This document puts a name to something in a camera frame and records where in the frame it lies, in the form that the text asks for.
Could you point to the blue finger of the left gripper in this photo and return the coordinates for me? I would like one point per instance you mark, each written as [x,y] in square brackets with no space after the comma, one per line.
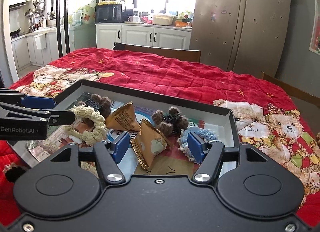
[61,117]
[14,97]

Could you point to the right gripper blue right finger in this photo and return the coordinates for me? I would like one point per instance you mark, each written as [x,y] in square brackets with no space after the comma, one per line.
[208,155]

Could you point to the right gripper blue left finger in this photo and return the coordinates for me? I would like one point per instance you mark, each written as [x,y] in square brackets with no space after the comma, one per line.
[108,155]

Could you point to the cream knitted scrunchie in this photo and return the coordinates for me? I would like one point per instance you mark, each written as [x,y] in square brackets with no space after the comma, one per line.
[99,131]

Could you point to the light blue knitted scrunchie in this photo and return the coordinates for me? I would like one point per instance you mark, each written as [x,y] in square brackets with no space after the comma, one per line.
[192,142]

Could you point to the gold triangular snack packet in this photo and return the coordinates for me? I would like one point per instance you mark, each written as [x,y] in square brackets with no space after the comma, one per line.
[124,119]
[148,143]

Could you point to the brown furry hair claw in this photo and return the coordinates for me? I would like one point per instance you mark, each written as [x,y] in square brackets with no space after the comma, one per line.
[171,122]
[98,103]

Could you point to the black knitted scrunchie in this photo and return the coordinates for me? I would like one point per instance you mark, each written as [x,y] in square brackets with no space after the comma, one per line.
[12,172]

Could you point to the black shallow box tray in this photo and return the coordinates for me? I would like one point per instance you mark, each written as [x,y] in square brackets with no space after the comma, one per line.
[160,99]

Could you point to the printed paper in tray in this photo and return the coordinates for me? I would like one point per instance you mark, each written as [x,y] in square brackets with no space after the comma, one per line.
[58,138]

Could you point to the red quilted bedspread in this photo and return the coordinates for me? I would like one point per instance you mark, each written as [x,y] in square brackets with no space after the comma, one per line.
[192,81]

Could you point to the brown wooden chair back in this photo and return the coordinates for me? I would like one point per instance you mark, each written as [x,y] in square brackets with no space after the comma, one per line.
[183,55]
[292,91]

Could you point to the black microwave oven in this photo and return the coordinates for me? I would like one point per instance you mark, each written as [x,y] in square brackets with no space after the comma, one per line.
[108,13]

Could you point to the white kitchen cabinet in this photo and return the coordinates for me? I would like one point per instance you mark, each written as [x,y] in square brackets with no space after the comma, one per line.
[142,35]

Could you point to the stainless steel refrigerator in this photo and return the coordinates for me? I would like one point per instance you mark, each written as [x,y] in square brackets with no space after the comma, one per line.
[243,36]

